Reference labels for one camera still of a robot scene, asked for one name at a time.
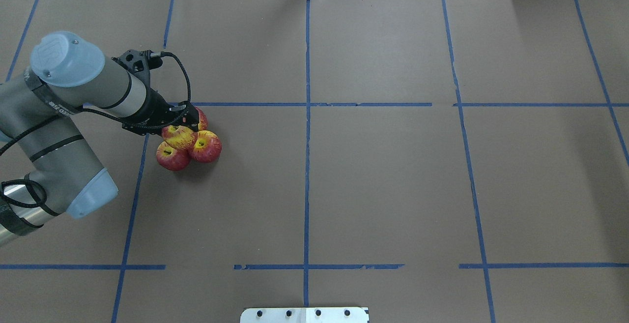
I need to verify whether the red yellow apple front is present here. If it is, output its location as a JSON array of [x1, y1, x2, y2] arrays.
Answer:
[[188, 130, 222, 163]]

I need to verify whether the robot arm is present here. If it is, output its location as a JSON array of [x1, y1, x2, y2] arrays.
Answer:
[[0, 31, 200, 245]]

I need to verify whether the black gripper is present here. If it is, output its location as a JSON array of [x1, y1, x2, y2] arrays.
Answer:
[[122, 89, 201, 136]]

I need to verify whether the red yellow apple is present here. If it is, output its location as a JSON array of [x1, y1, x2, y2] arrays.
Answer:
[[155, 141, 191, 172], [188, 130, 222, 163], [195, 106, 208, 131], [161, 125, 198, 151]]

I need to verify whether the red yellow apple back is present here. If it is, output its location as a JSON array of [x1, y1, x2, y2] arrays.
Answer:
[[195, 106, 208, 131]]

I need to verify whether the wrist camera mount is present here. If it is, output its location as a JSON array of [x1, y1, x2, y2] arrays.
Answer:
[[112, 49, 163, 79]]

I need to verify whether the white pedestal base plate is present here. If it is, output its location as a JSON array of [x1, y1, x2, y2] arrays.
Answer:
[[239, 307, 370, 323]]

